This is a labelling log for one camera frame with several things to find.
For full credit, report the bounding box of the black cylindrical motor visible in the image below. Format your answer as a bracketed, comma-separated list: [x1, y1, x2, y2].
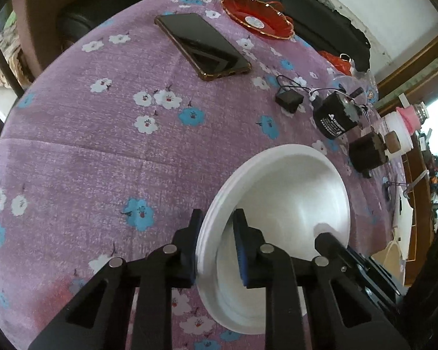
[312, 92, 366, 140]

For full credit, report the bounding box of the red gold-rimmed plate with label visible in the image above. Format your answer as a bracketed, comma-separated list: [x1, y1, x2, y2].
[221, 0, 296, 41]

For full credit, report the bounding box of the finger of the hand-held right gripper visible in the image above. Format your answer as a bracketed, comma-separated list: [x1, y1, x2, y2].
[314, 232, 403, 307]

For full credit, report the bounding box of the cork stopper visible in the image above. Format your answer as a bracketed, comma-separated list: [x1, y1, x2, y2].
[383, 132, 402, 154]

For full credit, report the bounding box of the black leather sofa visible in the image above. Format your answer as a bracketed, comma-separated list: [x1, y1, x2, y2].
[58, 0, 372, 72]

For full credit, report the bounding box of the white plastic jar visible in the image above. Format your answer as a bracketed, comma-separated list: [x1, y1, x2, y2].
[381, 111, 413, 160]

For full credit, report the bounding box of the purple floral tablecloth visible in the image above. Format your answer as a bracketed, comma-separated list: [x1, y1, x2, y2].
[0, 0, 406, 350]

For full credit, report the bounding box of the wooden cabinet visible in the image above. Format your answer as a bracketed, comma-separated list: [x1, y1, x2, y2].
[375, 29, 438, 288]

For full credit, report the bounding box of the brown armchair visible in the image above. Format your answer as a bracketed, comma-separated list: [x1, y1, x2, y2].
[14, 0, 96, 81]

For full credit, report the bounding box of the black smartphone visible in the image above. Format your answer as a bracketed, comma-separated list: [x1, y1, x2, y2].
[154, 13, 252, 82]

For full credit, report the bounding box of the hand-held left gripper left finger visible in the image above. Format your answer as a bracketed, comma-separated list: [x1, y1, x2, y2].
[27, 209, 205, 350]

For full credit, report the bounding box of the black power adapter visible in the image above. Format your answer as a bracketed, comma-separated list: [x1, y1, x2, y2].
[275, 86, 305, 115]

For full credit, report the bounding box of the clear plastic container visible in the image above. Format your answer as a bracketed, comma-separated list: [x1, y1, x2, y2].
[331, 72, 379, 100]

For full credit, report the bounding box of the red plastic bag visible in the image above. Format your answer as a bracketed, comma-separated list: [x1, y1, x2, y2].
[319, 50, 353, 76]

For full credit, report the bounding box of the pink insulated bottle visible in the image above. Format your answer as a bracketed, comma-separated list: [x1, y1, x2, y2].
[396, 102, 430, 136]

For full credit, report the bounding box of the white foam bowl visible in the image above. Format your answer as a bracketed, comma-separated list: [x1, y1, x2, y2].
[195, 144, 351, 335]

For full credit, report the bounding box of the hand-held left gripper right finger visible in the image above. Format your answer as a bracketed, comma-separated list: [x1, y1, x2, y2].
[233, 208, 411, 350]

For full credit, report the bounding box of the dark brown canister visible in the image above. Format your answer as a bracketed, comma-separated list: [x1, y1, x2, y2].
[348, 131, 386, 179]

